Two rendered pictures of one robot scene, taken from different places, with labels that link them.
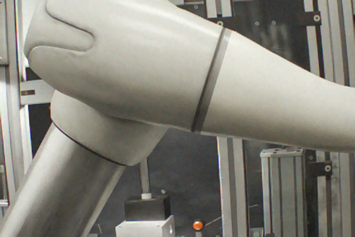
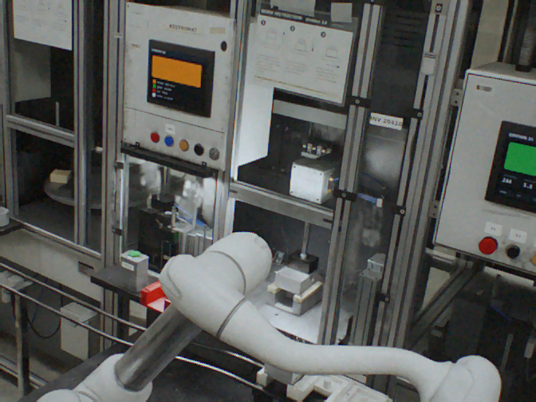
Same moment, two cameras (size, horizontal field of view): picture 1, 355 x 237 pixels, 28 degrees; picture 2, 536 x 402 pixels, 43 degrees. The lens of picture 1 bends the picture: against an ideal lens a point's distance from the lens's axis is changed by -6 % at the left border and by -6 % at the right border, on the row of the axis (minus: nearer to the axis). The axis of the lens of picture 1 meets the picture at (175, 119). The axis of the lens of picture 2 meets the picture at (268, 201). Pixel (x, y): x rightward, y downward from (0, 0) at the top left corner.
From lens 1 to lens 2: 0.96 m
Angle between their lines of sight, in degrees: 25
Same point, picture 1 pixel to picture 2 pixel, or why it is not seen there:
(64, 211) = (186, 325)
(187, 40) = (215, 310)
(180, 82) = (210, 325)
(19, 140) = (224, 215)
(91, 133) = not seen: hidden behind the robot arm
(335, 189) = (389, 313)
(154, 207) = (304, 265)
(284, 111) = (250, 349)
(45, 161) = not seen: hidden behind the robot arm
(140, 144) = not seen: hidden behind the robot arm
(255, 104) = (238, 343)
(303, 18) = (394, 208)
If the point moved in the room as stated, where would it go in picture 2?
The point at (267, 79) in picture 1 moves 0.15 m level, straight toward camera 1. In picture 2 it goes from (246, 335) to (203, 371)
